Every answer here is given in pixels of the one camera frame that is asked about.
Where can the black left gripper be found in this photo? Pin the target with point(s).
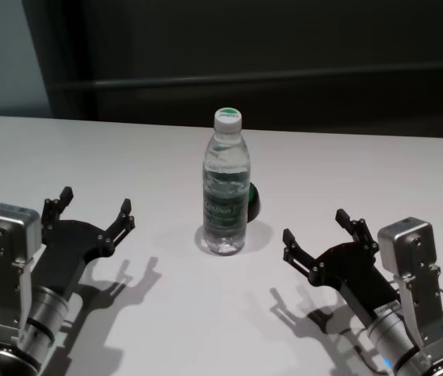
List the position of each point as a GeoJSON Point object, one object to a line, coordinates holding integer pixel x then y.
{"type": "Point", "coordinates": [68, 244]}

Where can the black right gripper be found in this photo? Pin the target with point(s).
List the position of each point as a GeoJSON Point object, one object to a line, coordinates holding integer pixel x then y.
{"type": "Point", "coordinates": [354, 266]}

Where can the clear water bottle green label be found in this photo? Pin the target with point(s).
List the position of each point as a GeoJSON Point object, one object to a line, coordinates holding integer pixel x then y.
{"type": "Point", "coordinates": [225, 211]}

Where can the green buzzer button black base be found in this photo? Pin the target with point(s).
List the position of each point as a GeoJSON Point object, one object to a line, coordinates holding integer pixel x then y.
{"type": "Point", "coordinates": [255, 203]}

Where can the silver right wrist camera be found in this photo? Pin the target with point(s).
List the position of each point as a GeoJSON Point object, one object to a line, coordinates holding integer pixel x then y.
{"type": "Point", "coordinates": [405, 246]}

